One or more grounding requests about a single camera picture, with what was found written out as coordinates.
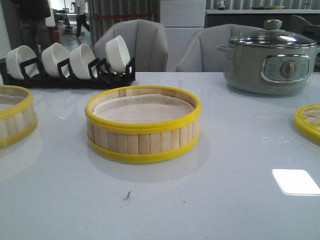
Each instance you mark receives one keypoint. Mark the grey-green electric cooking pot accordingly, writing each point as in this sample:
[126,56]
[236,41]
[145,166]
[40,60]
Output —
[269,70]

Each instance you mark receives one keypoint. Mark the white bowl far left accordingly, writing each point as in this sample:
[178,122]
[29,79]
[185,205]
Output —
[17,56]

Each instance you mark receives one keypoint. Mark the black bowl rack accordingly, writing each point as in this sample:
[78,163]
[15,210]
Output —
[100,75]

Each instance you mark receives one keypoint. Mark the walking person in background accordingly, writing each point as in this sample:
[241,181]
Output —
[81,17]

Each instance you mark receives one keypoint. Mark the person in dark clothes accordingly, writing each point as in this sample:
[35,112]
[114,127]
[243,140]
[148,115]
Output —
[32,17]

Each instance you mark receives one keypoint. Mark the grey chair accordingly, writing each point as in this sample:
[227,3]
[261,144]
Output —
[201,53]
[146,41]

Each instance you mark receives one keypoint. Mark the grey chair right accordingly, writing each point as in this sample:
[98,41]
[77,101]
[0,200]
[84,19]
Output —
[201,53]

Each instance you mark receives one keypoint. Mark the white steamer paper liner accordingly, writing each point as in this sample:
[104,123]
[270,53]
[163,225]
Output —
[143,109]

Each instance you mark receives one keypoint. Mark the grey chair left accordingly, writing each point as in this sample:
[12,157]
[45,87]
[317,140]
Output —
[146,41]

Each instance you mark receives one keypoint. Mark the white cabinet in background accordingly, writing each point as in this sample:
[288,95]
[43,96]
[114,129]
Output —
[181,19]

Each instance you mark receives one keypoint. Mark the white bowl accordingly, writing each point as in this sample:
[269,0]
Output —
[117,54]
[79,59]
[17,56]
[51,56]

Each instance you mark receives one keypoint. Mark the bamboo steamer lid yellow rim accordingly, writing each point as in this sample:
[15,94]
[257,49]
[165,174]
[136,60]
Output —
[306,119]

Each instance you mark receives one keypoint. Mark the red bin in background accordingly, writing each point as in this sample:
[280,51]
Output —
[53,34]

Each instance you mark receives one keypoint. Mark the bamboo steamer basket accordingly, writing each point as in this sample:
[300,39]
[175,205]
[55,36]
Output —
[143,143]
[18,117]

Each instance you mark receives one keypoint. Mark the glass pot lid with knob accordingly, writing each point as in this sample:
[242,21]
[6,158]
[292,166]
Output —
[272,36]

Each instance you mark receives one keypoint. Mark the white bowl far right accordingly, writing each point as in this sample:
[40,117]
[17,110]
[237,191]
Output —
[117,54]

